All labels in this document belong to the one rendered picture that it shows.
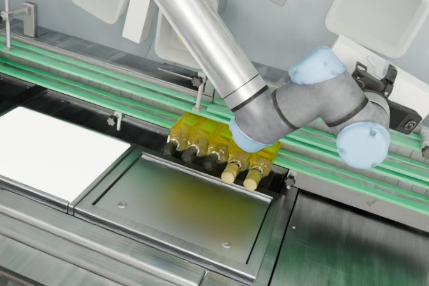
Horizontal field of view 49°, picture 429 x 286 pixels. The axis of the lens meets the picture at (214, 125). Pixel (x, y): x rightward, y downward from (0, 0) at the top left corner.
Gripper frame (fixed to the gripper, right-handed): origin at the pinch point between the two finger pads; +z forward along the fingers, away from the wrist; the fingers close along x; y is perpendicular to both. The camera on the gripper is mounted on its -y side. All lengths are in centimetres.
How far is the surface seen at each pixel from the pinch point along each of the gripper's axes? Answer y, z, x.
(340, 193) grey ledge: -14.9, 21.4, 41.6
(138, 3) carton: 66, 28, 26
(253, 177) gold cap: 10.9, -5.9, 34.6
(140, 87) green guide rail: 53, 17, 44
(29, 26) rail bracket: 96, 23, 50
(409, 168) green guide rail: -22.8, 15.0, 20.7
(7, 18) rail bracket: 97, 13, 45
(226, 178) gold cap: 16.4, -6.8, 38.3
